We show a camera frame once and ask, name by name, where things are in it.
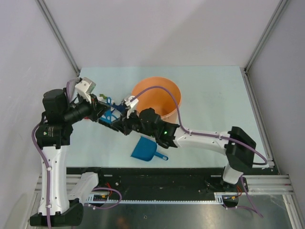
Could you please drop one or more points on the blue hand brush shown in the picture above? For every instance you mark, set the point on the blue hand brush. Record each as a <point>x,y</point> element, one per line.
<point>109,117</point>

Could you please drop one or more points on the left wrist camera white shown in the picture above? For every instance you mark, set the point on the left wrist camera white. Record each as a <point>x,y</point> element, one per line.
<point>84,88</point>

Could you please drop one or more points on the right aluminium corner post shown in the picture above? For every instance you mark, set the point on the right aluminium corner post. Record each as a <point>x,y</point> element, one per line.
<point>271,25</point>

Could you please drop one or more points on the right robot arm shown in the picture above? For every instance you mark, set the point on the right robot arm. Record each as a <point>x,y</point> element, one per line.
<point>235,144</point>

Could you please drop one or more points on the aluminium frame rail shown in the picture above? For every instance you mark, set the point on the aluminium frame rail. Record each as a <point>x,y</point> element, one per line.
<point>258,185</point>

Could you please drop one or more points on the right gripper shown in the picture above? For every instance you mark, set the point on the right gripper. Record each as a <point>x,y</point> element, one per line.
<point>124,124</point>

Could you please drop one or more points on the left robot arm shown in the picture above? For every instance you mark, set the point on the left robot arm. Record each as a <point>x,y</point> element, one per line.
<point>52,137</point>

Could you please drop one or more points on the left aluminium corner post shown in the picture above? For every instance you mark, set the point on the left aluminium corner post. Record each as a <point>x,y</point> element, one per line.
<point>57,34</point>

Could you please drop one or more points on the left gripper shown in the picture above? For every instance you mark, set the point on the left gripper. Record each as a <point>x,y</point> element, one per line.
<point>96,108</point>

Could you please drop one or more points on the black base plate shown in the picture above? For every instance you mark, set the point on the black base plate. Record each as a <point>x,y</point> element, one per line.
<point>165,183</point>

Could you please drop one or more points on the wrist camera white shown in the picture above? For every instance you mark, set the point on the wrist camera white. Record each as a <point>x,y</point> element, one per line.
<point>131,103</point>
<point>84,88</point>

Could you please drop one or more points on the orange plastic bucket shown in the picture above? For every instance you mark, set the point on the orange plastic bucket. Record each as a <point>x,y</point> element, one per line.
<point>158,99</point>

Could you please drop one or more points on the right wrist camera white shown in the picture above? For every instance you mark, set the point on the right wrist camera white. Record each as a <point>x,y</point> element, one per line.
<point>131,103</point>

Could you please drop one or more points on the blue plastic dustpan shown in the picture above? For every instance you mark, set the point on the blue plastic dustpan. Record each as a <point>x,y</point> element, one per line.
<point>146,150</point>

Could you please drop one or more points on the white cable duct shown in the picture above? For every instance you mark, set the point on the white cable duct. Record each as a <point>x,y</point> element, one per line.
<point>91,199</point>

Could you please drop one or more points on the aluminium corner post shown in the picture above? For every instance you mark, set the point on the aluminium corner post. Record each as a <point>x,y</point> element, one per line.
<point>271,25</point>
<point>57,34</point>

